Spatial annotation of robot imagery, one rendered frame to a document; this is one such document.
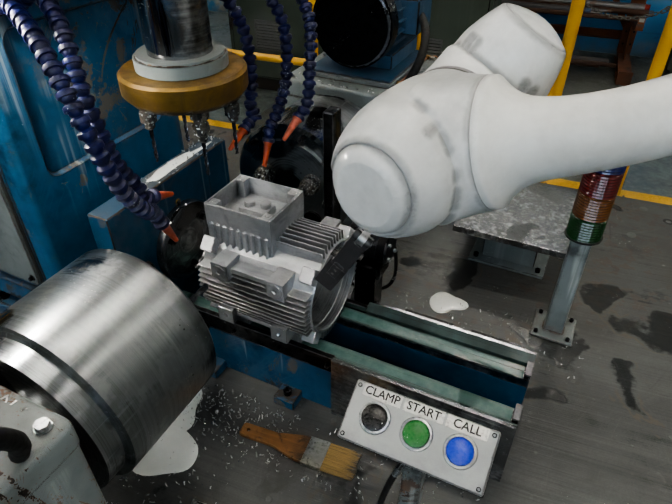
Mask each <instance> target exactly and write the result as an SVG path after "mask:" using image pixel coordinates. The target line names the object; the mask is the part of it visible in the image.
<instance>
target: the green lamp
mask: <svg viewBox="0 0 672 504"><path fill-rule="evenodd" d="M607 222H608V220H607V221H605V222H601V223H592V222H587V221H584V220H581V219H580V218H578V217H577V216H575V215H574V214H573V212H571V215H570V218H569V222H568V225H567V228H566V232H567V234H568V236H569V237H571V238H572V239H574V240H576V241H578V242H582V243H596V242H599V241H600V240H601V238H602V236H603V233H604V230H605V228H606V225H607Z"/></svg>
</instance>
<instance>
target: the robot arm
mask: <svg viewBox="0 0 672 504"><path fill-rule="evenodd" d="M565 58H566V50H565V48H564V46H563V43H562V41H561V39H560V38H559V36H558V34H557V32H556V31H555V30H554V28H553V27H552V26H551V25H550V24H549V23H548V22H547V21H546V20H545V19H544V18H543V17H541V16H540V15H539V14H537V13H535V12H533V11H531V10H529V9H527V8H524V7H521V6H518V5H515V4H511V3H503V4H501V5H499V6H498V7H496V8H494V9H493V10H491V11H490V12H488V13H487V14H485V15H484V16H483V17H481V18H480V19H479V20H477V21H476V22H475V23H474V24H472V25H471V26H470V27H469V28H468V29H467V30H466V31H465V32H464V33H463V34H462V35H461V36H460V37H459V39H458V40H457V41H456V42H455V43H454V44H453V45H450V46H448V47H447V48H446V49H445V50H444V51H443V53H442V54H441V55H440V56H439V57H438V59H437V60H436V61H435V62H434V63H433V64H432V65H431V66H430V67H429V68H428V69H427V70H426V71H425V72H424V73H423V74H419V75H416V76H413V77H410V78H408V79H406V80H404V81H402V82H400V83H398V84H396V85H395V86H393V87H391V88H389V89H388V90H386V91H384V92H383V93H381V94H380V95H378V96H377V97H376V98H374V99H373V100H372V101H370V102H369V103H368V104H367V105H365V106H364V107H363V108H362V109H361V110H360V111H359V112H358V113H357V114H356V115H355V116H354V117H353V118H352V120H351V121H350V122H349V123H348V125H347V126H346V128H345V129H344V131H343V132H342V134H341V136H340V137H339V139H338V142H337V144H336V146H335V149H334V152H333V156H332V161H331V169H332V171H333V185H334V189H335V194H336V197H337V199H338V202H339V204H340V205H341V207H342V209H343V210H344V212H345V213H346V214H347V215H348V217H349V218H350V219H351V220H352V221H353V222H354V223H355V224H356V228H357V229H356V230H354V231H353V232H352V234H351V237H350V238H349V240H348V241H346V242H344V245H343V247H341V246H340V247H339V249H338V250H337V249H335V248H334V249H333V251H332V252H331V253H330V254H331V255H332V257H331V259H330V260H329V261H328V262H327V264H326V265H325V266H324V267H323V269H322V270H321V271H320V272H319V274H318V275H317V276H316V277H315V280H317V281H318V282H319V283H320V284H322V285H323V286H324V287H325V288H327V289H328V290H329V291H331V290H332V289H333V288H334V287H335V286H336V285H337V283H338V282H339V281H340V280H341V279H342V278H343V276H344V275H345V274H346V273H347V272H348V271H349V270H350V268H351V267H352V266H353V265H354V263H355V262H356V261H357V259H358V260H360V261H361V259H362V258H363V257H364V256H365V255H364V254H363V253H364V251H365V250H367V249H368V248H369V247H371V246H372V245H373V244H372V243H373V241H374V242H376V241H377V240H378V239H379V238H380V237H385V238H402V237H409V236H414V235H418V234H422V233H425V232H427V231H429V230H431V229H433V228H435V227H436V226H437V225H440V226H443V225H447V224H450V223H452V222H454V221H457V220H460V219H463V218H466V217H470V216H473V215H477V214H481V213H484V212H489V211H493V210H499V209H504V208H505V207H507V206H508V204H509V203H510V202H511V200H512V199H513V198H514V197H515V196H516V195H517V194H518V193H519V192H520V191H521V190H522V189H524V188H525V187H527V186H530V185H532V184H535V183H538V182H542V181H547V180H552V179H558V178H564V177H570V176H576V175H582V174H588V173H593V172H599V171H604V170H610V169H615V168H620V167H625V166H629V165H634V164H638V163H643V162H647V161H651V160H655V159H660V158H664V157H668V156H672V73H671V74H668V75H664V76H661V77H657V78H654V79H650V80H647V81H643V82H639V83H635V84H631V85H627V86H622V87H618V88H613V89H608V90H603V91H597V92H590V93H584V94H575V95H566V96H547V95H548V93H549V92H550V90H551V88H552V86H553V85H554V83H555V81H556V79H557V77H558V75H559V73H560V71H561V68H562V66H563V63H564V61H565Z"/></svg>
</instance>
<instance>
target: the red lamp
mask: <svg viewBox="0 0 672 504"><path fill-rule="evenodd" d="M624 173H625V172H624ZM624 173H623V174H620V175H614V176H610V175H603V174H599V173H596V172H593V173H588V174H583V175H582V178H581V182H580V185H579V190H580V191H581V192H582V193H583V194H585V195H586V196H588V197H591V198H594V199H599V200H609V199H613V198H615V197H616V196H617V193H618V190H619V188H620V185H621V182H622V179H623V176H624Z"/></svg>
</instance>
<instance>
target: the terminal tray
mask: <svg viewBox="0 0 672 504"><path fill-rule="evenodd" d="M241 177H244V178H245V179H244V180H240V178H241ZM291 191H296V193H295V194H292V193H291ZM213 199H216V200H217V202H212V200H213ZM204 208H205V214H206V220H207V224H208V228H209V234H210V236H212V237H215V238H218V239H219V244H220V245H221V244H222V243H225V246H226V247H228V246H229V244H230V245H231V246H232V249H234V248H236V247H238V250H239V251H241V250H242V249H245V253H248V252H249V251H251V252H252V255H255V254H256V253H258V256H259V257H262V256H263V255H264V256H265V258H266V260H268V259H269V258H273V257H274V255H275V253H276V251H277V246H276V241H279V236H282V232H285V228H288V225H291V222H293V223H294V220H297V218H299V219H300V217H302V218H304V194H303V191H302V190H298V189H295V188H291V187H287V186H283V185H280V184H276V183H272V182H268V181H264V180H261V179H257V178H253V177H249V176H246V175H242V174H240V175H239V176H237V177H236V178H235V179H234V180H232V181H231V182H230V183H228V184H227V185H226V186H225V187H223V188H222V189H221V190H219V191H218V192H217V193H216V194H214V195H213V196H212V197H210V198H209V199H208V200H206V201H205V202H204ZM267 214H268V215H270V217H269V218H266V217H265V215H267Z"/></svg>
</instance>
